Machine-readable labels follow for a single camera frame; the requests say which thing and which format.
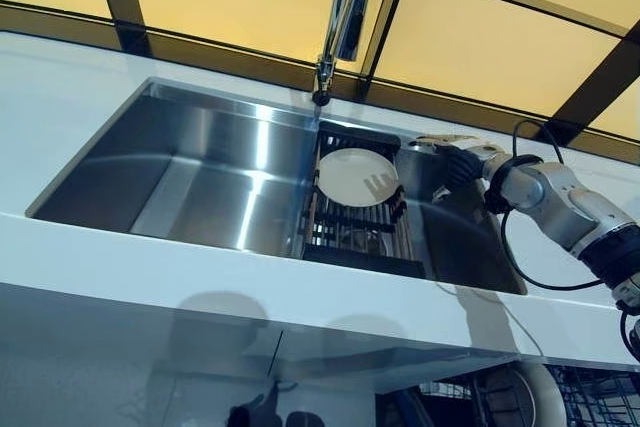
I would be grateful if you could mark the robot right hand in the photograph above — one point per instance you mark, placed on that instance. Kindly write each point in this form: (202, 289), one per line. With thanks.
(465, 167)

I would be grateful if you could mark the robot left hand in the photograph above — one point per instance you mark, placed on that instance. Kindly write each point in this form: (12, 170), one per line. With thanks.
(245, 412)

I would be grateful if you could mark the cream round plate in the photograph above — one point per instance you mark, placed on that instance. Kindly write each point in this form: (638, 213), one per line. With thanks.
(505, 397)
(350, 177)

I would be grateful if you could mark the built-in dishwasher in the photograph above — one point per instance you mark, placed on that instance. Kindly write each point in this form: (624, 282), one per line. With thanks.
(440, 397)

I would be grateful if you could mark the white glossy cabinet door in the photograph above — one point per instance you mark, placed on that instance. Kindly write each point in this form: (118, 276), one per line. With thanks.
(100, 357)
(350, 372)

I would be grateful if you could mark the round sink drain strainer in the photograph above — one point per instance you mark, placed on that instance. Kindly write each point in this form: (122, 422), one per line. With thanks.
(367, 242)

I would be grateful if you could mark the black sink dish rack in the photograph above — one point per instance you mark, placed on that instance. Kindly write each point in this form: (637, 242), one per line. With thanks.
(360, 262)

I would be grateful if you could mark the chrome pull-down faucet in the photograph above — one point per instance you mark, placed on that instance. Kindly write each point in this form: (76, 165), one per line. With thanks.
(350, 7)

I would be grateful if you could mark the stainless steel sink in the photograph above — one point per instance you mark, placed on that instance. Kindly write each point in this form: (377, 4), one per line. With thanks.
(190, 177)

